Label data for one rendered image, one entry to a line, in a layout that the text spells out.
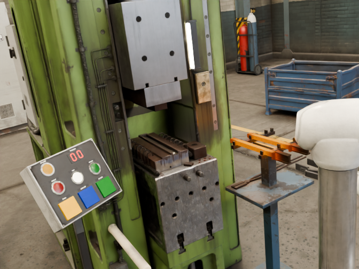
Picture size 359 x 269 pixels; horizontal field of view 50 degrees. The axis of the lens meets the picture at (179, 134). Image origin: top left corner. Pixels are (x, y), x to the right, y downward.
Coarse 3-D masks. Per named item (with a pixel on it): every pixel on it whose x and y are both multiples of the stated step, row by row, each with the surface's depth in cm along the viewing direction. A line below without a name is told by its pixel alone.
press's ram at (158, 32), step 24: (144, 0) 175; (168, 0) 181; (120, 24) 176; (144, 24) 177; (168, 24) 183; (120, 48) 184; (144, 48) 180; (168, 48) 186; (120, 72) 192; (144, 72) 183; (168, 72) 189
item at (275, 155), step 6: (234, 138) 212; (240, 144) 206; (246, 144) 202; (252, 144) 201; (252, 150) 199; (258, 150) 195; (264, 150) 191; (270, 150) 190; (270, 156) 188; (276, 156) 186; (282, 156) 183; (288, 156) 179; (282, 162) 183; (288, 162) 180
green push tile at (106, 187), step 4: (100, 180) 168; (104, 180) 169; (108, 180) 170; (96, 184) 166; (100, 184) 167; (104, 184) 168; (108, 184) 170; (112, 184) 171; (100, 188) 166; (104, 188) 167; (108, 188) 169; (112, 188) 170; (100, 192) 166; (104, 192) 166; (108, 192) 168; (112, 192) 169; (104, 196) 166
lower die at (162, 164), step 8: (152, 136) 230; (160, 136) 231; (136, 144) 226; (144, 144) 221; (152, 144) 219; (168, 144) 216; (176, 144) 214; (136, 152) 217; (144, 152) 212; (152, 152) 208; (160, 152) 206; (168, 152) 203; (184, 152) 205; (152, 160) 199; (160, 160) 198; (168, 160) 201; (176, 160) 203; (184, 160) 206; (160, 168) 199; (168, 168) 202
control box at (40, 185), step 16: (80, 144) 169; (48, 160) 156; (64, 160) 161; (80, 160) 166; (96, 160) 171; (32, 176) 149; (48, 176) 153; (64, 176) 158; (96, 176) 168; (112, 176) 173; (32, 192) 153; (48, 192) 150; (64, 192) 155; (96, 192) 165; (48, 208) 150; (64, 224) 150
